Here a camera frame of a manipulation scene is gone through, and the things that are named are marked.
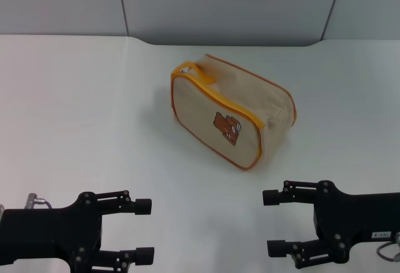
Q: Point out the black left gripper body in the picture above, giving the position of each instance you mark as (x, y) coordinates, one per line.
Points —
(53, 232)

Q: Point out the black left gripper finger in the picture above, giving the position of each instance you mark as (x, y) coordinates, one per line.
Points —
(143, 255)
(142, 206)

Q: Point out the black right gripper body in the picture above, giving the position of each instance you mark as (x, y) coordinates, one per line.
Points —
(353, 213)

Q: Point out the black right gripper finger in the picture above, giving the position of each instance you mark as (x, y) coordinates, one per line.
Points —
(272, 197)
(276, 248)

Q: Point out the beige food bag orange trim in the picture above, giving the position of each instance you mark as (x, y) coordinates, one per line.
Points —
(200, 104)

